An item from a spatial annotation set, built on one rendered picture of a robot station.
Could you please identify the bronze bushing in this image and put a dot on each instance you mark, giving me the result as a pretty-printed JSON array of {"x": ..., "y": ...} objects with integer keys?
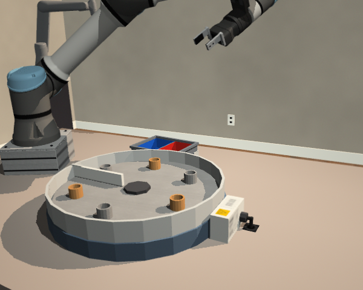
[
  {"x": 75, "y": 191},
  {"x": 177, "y": 202},
  {"x": 154, "y": 163}
]

